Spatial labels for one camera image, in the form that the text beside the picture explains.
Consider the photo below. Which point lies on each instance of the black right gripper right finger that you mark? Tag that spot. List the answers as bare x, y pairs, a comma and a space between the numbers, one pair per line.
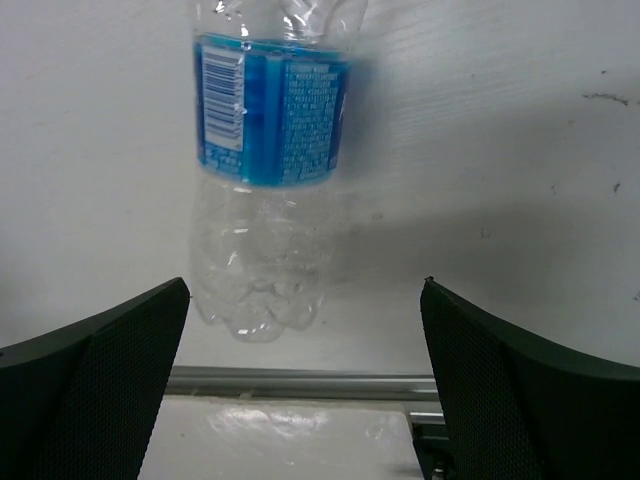
519, 406

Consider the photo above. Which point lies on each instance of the aluminium table rail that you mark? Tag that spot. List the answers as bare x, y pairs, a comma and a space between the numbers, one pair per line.
418, 394

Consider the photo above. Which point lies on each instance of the blue label bottle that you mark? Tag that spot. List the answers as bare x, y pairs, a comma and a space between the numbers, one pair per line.
271, 79

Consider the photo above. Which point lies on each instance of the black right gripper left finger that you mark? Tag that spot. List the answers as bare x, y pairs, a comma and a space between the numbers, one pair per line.
81, 402

